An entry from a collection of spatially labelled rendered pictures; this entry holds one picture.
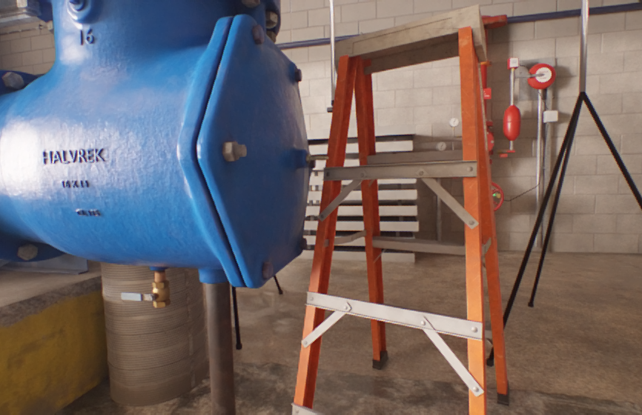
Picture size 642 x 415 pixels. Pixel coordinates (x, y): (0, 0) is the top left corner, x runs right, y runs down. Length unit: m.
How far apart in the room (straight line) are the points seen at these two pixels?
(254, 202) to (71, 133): 0.36
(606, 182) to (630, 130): 0.55
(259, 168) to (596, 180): 4.07
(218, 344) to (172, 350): 0.51
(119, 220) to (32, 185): 0.19
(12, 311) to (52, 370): 0.27
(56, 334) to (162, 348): 0.37
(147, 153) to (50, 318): 0.98
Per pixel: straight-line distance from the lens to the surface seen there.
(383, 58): 1.12
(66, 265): 1.84
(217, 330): 0.92
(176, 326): 1.40
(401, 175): 0.80
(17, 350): 1.48
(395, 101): 4.06
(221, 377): 0.97
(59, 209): 0.81
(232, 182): 0.57
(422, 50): 1.09
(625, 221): 4.59
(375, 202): 1.22
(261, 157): 0.64
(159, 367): 1.44
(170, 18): 0.80
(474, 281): 0.76
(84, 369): 1.67
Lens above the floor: 0.79
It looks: 4 degrees down
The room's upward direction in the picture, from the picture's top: 1 degrees counter-clockwise
